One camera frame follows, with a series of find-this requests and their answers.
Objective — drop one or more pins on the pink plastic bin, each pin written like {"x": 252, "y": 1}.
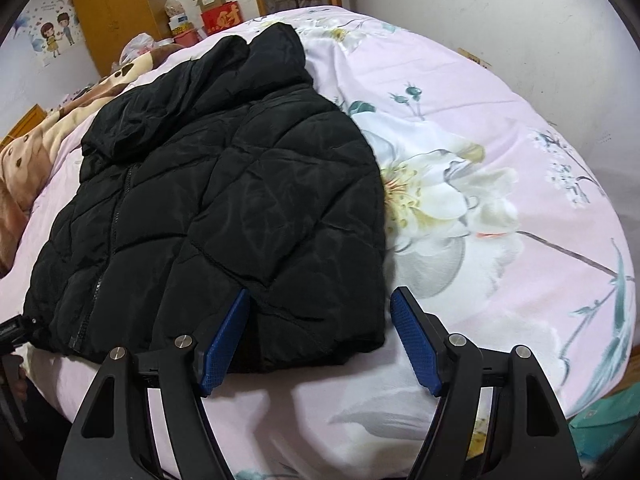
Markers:
{"x": 187, "y": 37}

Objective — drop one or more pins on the wall socket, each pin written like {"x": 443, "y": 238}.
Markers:
{"x": 475, "y": 57}

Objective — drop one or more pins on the cartoon couple wall sticker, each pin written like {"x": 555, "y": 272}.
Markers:
{"x": 52, "y": 32}

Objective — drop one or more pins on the red gift box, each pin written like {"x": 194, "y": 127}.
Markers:
{"x": 221, "y": 19}

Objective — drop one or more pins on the wooden wardrobe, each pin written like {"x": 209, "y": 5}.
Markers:
{"x": 120, "y": 15}

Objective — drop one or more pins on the clear snack bag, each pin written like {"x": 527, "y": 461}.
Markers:
{"x": 177, "y": 10}

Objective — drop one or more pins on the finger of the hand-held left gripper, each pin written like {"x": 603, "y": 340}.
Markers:
{"x": 12, "y": 332}

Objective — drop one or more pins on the white plastic bag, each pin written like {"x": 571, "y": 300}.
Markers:
{"x": 140, "y": 47}

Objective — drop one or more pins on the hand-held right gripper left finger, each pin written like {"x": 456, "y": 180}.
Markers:
{"x": 222, "y": 345}

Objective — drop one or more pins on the pink floral bedsheet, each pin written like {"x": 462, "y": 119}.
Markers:
{"x": 500, "y": 160}

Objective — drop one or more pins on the teal box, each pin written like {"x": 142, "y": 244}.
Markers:
{"x": 600, "y": 417}

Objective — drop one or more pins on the brown dog print blanket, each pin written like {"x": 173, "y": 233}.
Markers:
{"x": 30, "y": 160}

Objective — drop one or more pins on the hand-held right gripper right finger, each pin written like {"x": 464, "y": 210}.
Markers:
{"x": 415, "y": 340}

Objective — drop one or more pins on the wooden headboard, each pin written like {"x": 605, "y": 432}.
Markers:
{"x": 25, "y": 122}

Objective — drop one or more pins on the black puffer jacket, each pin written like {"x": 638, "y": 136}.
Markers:
{"x": 210, "y": 210}

